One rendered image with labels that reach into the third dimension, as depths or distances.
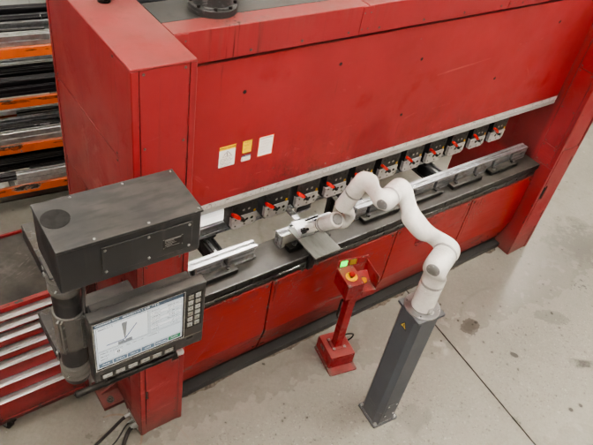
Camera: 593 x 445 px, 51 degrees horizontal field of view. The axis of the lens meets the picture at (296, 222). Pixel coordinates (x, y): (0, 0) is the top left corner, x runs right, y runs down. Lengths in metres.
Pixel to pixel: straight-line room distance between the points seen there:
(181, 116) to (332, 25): 0.85
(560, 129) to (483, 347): 1.65
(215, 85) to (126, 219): 0.80
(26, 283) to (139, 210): 1.25
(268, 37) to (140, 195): 0.88
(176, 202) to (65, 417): 2.07
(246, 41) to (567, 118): 2.84
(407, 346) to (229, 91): 1.64
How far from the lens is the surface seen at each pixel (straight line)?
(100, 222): 2.09
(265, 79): 2.76
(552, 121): 4.90
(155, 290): 2.34
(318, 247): 3.45
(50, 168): 4.83
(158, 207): 2.14
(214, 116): 2.71
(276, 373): 4.10
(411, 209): 2.99
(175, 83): 2.26
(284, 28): 2.67
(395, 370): 3.58
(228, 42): 2.54
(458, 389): 4.37
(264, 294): 3.58
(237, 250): 3.40
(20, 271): 3.32
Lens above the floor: 3.34
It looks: 41 degrees down
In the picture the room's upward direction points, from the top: 11 degrees clockwise
